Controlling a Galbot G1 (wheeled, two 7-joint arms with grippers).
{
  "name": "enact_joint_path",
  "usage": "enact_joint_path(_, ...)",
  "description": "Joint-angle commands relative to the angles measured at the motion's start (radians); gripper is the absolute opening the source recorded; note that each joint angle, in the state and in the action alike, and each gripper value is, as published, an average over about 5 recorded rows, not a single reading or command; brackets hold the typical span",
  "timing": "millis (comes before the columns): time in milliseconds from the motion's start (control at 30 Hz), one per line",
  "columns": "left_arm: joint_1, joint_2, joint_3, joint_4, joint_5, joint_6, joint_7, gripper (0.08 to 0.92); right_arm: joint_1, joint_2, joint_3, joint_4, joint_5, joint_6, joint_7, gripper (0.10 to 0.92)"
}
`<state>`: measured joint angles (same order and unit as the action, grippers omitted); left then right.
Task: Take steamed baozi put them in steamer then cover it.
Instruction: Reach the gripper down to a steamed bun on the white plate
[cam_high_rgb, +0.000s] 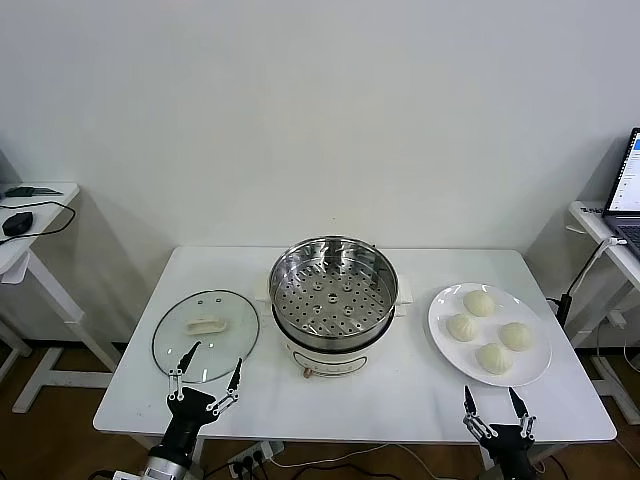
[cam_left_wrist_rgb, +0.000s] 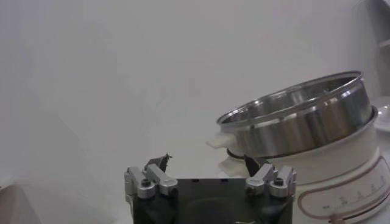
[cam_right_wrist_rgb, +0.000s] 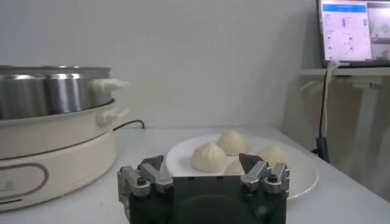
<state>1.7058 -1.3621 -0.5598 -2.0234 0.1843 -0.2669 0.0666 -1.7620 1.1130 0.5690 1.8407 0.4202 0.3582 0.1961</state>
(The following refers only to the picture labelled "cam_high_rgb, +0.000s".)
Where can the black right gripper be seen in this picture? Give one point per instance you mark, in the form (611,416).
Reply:
(510,450)

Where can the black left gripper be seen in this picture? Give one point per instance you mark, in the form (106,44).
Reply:
(187,410)

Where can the round glass pot lid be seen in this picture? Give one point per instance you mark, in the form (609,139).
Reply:
(205,326)

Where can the white steamed baozi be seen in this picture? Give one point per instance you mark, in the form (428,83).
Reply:
(462,327)
(495,358)
(515,336)
(479,303)

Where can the stainless steel steamer basket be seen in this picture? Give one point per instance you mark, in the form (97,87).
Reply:
(330,300)

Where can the white power strip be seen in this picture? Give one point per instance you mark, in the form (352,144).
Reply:
(255,455)

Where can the white round plate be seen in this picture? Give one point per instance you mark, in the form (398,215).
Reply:
(447,306)

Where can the white electric cooker pot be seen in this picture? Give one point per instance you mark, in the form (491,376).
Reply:
(325,361)

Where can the white power adapter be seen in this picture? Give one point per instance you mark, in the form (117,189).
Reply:
(617,318)

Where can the white side desk with laptop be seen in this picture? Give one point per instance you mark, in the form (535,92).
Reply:
(590,220)

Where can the white side desk with mouse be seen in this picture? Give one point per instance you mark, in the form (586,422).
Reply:
(40,220)

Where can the black computer mouse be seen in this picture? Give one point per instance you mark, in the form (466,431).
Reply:
(17,223)

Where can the flat dark green object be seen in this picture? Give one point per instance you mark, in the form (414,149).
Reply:
(22,190)

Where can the open grey laptop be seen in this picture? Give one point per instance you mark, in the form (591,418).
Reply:
(625,175)

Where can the black clamp post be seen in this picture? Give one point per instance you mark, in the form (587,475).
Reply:
(565,307)

